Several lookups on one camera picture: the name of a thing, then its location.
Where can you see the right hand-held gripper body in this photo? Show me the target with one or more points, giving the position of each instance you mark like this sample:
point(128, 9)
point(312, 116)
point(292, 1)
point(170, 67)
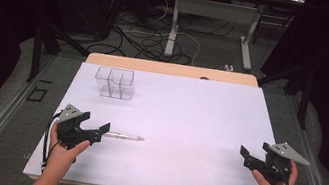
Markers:
point(271, 169)

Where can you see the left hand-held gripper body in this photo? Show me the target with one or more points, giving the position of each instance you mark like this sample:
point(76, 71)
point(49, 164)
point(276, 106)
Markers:
point(71, 131)

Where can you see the clear pen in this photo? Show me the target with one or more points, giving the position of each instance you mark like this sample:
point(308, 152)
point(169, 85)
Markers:
point(126, 137)

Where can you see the clear plastic compartment organizer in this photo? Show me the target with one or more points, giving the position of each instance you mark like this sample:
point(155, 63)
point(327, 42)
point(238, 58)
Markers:
point(115, 82)

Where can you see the person's left hand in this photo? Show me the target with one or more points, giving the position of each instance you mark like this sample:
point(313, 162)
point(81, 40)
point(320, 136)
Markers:
point(60, 159)

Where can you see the black metal stand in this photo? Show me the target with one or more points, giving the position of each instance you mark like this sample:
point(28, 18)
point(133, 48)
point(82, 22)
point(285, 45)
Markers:
point(304, 95)
point(36, 51)

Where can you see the white table mat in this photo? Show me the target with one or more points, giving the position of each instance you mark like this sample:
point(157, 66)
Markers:
point(182, 115)

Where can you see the white power plug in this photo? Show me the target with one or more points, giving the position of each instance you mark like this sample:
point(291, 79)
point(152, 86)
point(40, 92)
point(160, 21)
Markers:
point(229, 68)

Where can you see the black computer tower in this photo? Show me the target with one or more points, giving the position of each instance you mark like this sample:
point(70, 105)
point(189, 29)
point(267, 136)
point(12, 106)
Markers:
point(107, 8)

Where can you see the white metal desk frame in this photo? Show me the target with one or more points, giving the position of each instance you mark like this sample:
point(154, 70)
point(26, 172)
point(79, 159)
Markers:
point(174, 26)

